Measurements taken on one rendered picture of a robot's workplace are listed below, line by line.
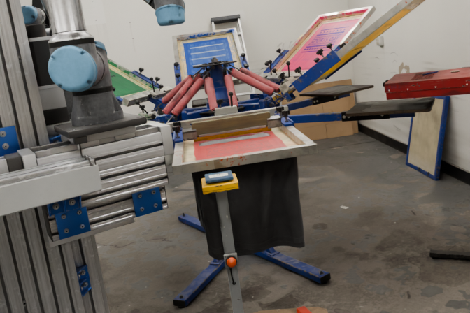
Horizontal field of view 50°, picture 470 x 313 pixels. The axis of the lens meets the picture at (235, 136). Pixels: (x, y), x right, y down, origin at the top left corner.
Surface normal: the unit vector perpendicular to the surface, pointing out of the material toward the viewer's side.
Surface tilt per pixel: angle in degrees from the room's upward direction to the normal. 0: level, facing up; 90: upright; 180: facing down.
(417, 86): 91
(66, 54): 97
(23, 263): 90
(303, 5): 90
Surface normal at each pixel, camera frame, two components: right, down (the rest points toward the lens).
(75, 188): 0.49, 0.10
